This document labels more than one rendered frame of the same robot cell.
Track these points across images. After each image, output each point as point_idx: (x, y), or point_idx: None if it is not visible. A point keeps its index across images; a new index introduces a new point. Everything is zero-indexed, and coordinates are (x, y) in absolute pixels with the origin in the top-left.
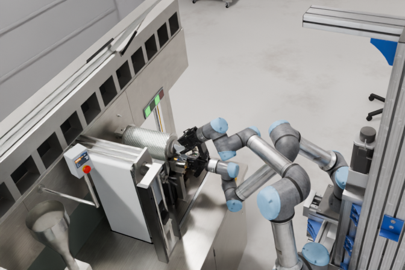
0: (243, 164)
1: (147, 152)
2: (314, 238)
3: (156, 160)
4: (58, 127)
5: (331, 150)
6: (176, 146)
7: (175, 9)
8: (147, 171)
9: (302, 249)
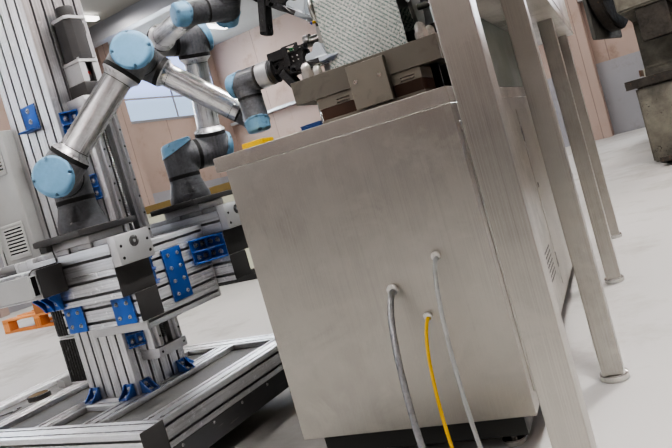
0: (221, 156)
1: None
2: (156, 266)
3: None
4: None
5: (53, 144)
6: (306, 1)
7: None
8: None
9: (187, 136)
